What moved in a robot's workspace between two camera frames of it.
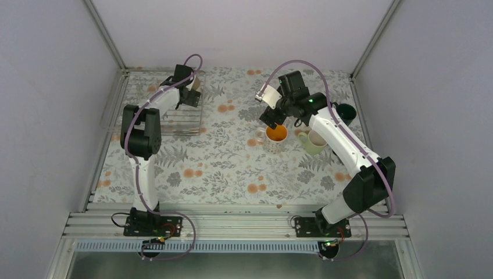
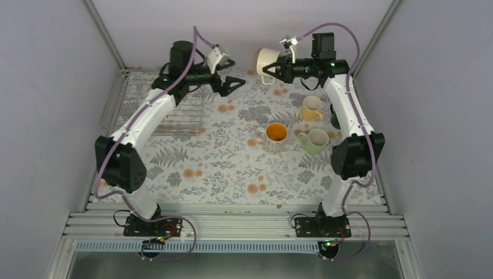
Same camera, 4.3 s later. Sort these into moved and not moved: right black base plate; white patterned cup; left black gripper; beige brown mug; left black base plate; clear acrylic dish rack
Moved: beige brown mug; left black gripper
Not moved: right black base plate; clear acrylic dish rack; left black base plate; white patterned cup
